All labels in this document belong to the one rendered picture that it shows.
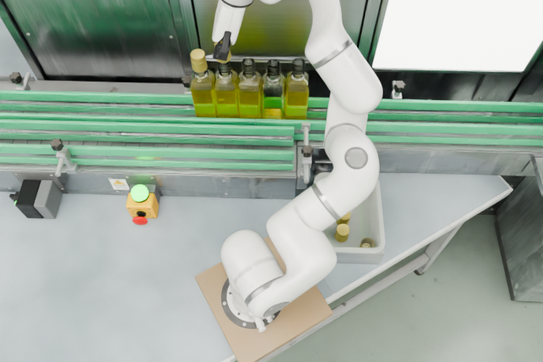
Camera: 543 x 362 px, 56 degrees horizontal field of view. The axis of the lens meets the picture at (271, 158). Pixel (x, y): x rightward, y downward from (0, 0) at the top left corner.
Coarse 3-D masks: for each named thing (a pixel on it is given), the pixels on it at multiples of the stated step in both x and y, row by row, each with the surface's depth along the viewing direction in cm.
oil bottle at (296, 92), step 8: (288, 80) 121; (304, 80) 120; (288, 88) 121; (296, 88) 121; (304, 88) 120; (288, 96) 123; (296, 96) 123; (304, 96) 123; (288, 104) 126; (296, 104) 126; (304, 104) 125; (288, 112) 128; (296, 112) 128; (304, 112) 128
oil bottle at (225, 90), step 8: (216, 72) 123; (232, 72) 122; (216, 80) 121; (224, 80) 120; (232, 80) 121; (216, 88) 121; (224, 88) 121; (232, 88) 121; (216, 96) 124; (224, 96) 124; (232, 96) 123; (216, 104) 127; (224, 104) 126; (232, 104) 126; (224, 112) 129; (232, 112) 129
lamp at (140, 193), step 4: (140, 184) 133; (136, 188) 132; (140, 188) 132; (144, 188) 132; (132, 192) 132; (136, 192) 131; (140, 192) 131; (144, 192) 132; (148, 192) 133; (132, 196) 132; (136, 196) 131; (140, 196) 131; (144, 196) 132; (148, 196) 133; (136, 200) 132; (140, 200) 132; (144, 200) 133
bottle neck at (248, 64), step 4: (244, 60) 117; (248, 60) 117; (252, 60) 117; (244, 64) 116; (248, 64) 119; (252, 64) 116; (244, 68) 117; (248, 68) 116; (252, 68) 117; (244, 72) 118; (248, 72) 117; (252, 72) 118; (244, 76) 119; (248, 76) 119; (252, 76) 119; (248, 80) 120
